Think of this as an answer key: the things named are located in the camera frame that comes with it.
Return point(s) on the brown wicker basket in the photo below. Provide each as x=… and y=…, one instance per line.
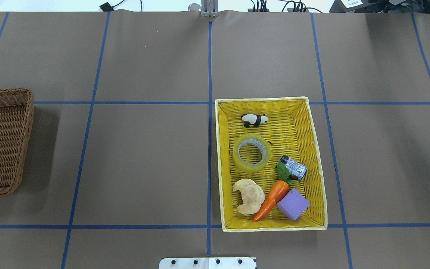
x=16, y=118

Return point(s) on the purple foam cube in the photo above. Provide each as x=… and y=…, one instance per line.
x=293, y=204

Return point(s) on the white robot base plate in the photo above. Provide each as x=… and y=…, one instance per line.
x=208, y=263

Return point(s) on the yellow wicker basket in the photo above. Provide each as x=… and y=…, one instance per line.
x=290, y=131

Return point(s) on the grey aluminium post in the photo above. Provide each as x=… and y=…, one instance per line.
x=209, y=8

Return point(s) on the yellow tape roll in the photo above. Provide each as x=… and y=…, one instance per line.
x=260, y=143

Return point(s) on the toy croissant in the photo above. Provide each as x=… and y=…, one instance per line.
x=252, y=196

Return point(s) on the orange toy carrot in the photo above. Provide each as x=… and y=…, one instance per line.
x=277, y=192

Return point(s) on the panda figurine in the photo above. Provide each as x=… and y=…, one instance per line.
x=254, y=120

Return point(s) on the small printed can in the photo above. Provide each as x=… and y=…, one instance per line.
x=296, y=170

